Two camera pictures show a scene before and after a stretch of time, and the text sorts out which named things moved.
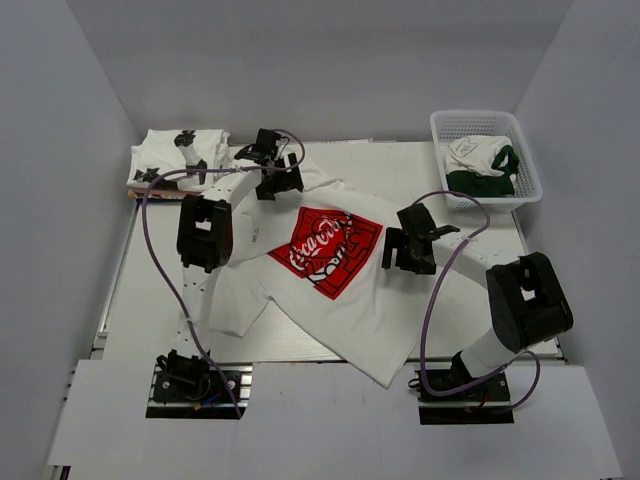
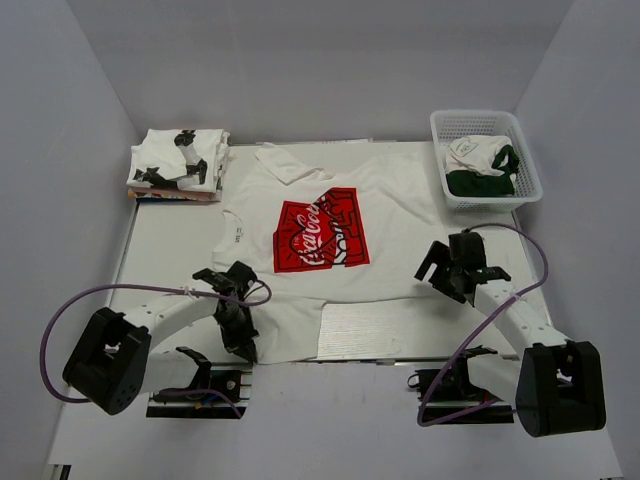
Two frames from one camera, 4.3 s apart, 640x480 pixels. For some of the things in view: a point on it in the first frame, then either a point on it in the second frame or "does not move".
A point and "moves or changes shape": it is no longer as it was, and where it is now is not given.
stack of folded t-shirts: [160, 195] does not move
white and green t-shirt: [481, 166] does not move
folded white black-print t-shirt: [164, 150] does not move
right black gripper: [396, 238] -> [439, 254]
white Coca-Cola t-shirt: [315, 251] moves or changes shape
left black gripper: [290, 180] -> [243, 343]
